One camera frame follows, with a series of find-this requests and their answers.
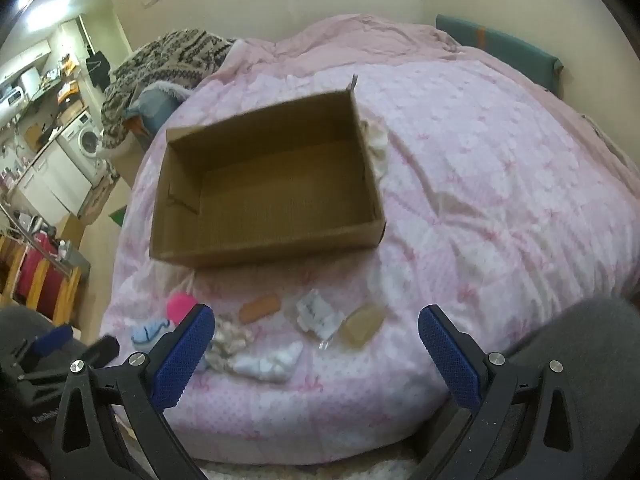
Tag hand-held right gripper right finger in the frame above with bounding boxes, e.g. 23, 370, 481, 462
415, 304, 601, 480

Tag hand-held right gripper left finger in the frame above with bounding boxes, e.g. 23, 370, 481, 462
47, 304, 216, 480

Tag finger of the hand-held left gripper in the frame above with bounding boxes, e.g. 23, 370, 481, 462
82, 335, 121, 368
20, 324, 75, 367

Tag light blue sock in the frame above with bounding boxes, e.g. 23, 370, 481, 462
131, 317, 176, 353

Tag pink round sponge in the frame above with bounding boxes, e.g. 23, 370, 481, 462
166, 292, 201, 323

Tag white fluffy cloth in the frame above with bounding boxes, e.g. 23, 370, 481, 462
232, 341, 304, 386

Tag orange sponge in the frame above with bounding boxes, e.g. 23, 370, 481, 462
238, 294, 282, 324

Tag white plastic packet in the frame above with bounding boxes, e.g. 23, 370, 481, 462
295, 290, 346, 346

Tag brown cardboard box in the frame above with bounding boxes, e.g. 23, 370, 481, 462
150, 74, 387, 270

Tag person's left leg grey pants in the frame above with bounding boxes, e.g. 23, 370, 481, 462
0, 305, 83, 376

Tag person's leg grey pants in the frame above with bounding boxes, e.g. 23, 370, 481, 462
0, 305, 83, 376
500, 297, 640, 480

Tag wooden rack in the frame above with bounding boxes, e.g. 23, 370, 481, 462
0, 230, 83, 325

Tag red cloth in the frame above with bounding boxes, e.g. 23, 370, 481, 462
17, 240, 63, 313

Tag person's right leg grey pants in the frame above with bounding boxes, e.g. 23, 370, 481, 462
500, 297, 640, 480

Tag white cabinet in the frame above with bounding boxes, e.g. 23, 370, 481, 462
10, 145, 96, 216

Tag pink floral blanket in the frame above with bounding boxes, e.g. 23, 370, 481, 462
100, 14, 640, 466

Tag white washing machine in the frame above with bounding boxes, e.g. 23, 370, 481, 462
60, 111, 105, 171

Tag cream cloth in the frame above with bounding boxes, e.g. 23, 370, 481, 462
361, 119, 391, 181

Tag blue cushion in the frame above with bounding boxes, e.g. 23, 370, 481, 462
125, 82, 186, 136

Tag black hanging garment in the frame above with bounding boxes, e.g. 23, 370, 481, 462
86, 50, 112, 91

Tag black white patterned knit blanket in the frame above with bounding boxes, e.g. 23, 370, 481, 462
101, 29, 236, 153

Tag teal headboard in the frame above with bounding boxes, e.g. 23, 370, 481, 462
435, 14, 563, 96

